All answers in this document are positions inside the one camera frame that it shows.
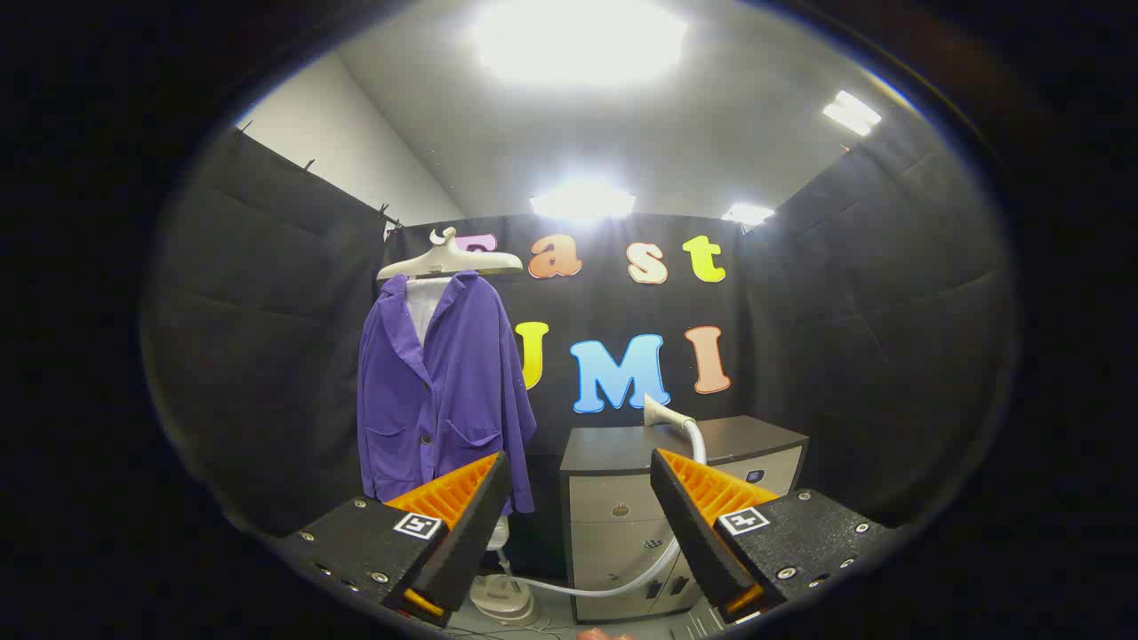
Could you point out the white plastic clothes hanger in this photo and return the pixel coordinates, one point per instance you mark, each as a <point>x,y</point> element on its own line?
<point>444,260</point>

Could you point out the metal steamer stand pole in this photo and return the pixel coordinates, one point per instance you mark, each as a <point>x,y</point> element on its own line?
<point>503,562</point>

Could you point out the purple button jacket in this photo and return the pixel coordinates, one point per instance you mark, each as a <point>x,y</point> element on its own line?
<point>462,382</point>

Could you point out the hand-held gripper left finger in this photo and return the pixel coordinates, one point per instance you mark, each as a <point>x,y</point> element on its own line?
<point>476,524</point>

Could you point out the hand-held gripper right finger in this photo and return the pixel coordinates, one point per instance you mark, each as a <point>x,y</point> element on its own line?
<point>689,524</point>

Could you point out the large square ceiling light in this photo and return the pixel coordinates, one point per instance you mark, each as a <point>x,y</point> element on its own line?
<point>578,40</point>

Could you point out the ceiling light panel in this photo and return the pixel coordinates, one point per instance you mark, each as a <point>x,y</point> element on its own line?
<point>852,113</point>
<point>582,203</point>
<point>749,214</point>

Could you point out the grey drawer cabinet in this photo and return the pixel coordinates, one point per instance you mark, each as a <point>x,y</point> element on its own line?
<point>613,498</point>

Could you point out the white garment steamer base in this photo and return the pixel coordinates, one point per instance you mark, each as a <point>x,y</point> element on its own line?
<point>502,600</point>

